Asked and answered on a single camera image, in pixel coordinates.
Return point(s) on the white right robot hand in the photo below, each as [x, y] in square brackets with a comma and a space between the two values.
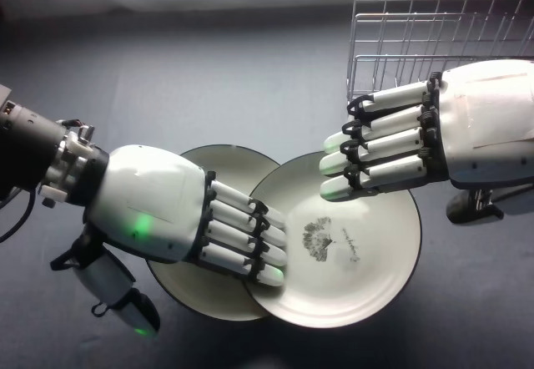
[480, 127]

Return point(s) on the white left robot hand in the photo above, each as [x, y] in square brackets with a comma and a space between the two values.
[154, 198]

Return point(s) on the white plate with dark rim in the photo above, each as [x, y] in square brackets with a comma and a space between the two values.
[233, 168]
[354, 281]

